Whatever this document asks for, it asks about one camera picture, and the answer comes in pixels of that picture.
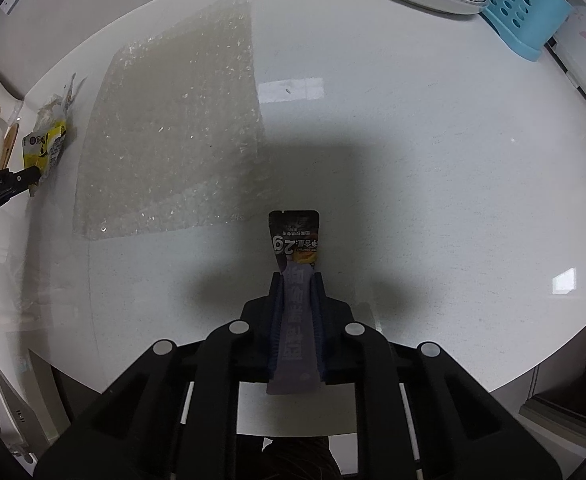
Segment wooden coaster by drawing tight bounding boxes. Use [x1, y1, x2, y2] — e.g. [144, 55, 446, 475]
[0, 122, 22, 168]

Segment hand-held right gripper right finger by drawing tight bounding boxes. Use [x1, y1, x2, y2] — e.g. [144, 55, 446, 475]
[310, 271, 566, 480]

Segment white paper cup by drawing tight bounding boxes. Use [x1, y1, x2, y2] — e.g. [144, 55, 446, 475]
[0, 66, 24, 122]

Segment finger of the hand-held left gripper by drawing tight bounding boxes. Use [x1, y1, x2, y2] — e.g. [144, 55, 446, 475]
[10, 165, 42, 196]

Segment blue plastic utensil holder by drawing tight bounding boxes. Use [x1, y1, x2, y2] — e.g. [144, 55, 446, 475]
[465, 0, 572, 61]

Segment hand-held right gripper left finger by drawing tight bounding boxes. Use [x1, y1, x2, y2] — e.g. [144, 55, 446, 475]
[33, 271, 286, 480]

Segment clear bubble wrap sheet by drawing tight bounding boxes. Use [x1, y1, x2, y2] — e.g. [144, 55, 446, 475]
[73, 0, 269, 241]

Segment purple snack wrapper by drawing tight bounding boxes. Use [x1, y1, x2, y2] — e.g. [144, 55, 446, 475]
[265, 209, 324, 396]

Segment person's dark patterned trousers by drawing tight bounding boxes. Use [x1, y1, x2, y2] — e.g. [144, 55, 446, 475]
[235, 435, 341, 480]

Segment yellow white snack wrapper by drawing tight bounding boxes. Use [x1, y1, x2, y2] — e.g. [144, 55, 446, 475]
[22, 74, 86, 196]

